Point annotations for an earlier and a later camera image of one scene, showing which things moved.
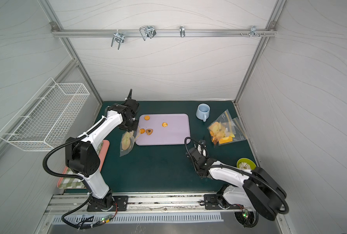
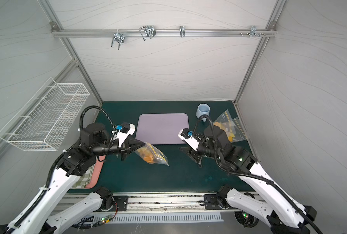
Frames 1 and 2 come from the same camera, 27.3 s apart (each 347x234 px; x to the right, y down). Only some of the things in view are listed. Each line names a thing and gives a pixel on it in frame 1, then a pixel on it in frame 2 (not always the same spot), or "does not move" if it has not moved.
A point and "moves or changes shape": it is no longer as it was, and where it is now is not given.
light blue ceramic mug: (202, 112) does not move
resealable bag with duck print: (127, 142) moves or changes shape
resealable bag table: (222, 131) does not move
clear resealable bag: (240, 134) does not move
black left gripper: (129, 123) -> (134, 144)
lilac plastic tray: (163, 129) does not move
